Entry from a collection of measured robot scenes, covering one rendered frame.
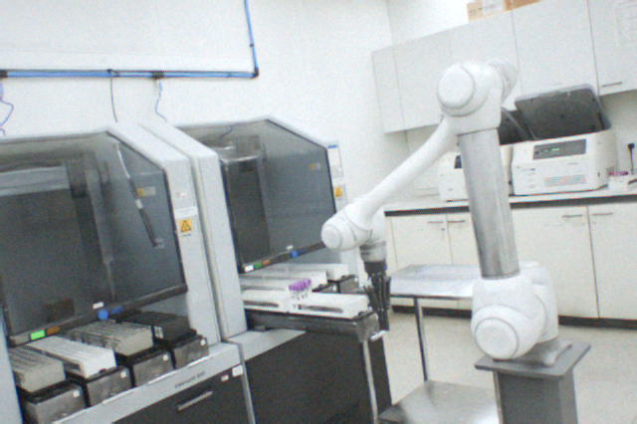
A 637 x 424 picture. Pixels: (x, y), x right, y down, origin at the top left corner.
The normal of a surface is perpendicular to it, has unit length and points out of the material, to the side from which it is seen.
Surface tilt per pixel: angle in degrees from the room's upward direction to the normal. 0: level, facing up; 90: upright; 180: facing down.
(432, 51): 90
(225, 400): 90
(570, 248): 90
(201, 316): 90
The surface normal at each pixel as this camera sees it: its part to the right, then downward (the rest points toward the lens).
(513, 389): -0.66, 0.16
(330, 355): 0.74, -0.06
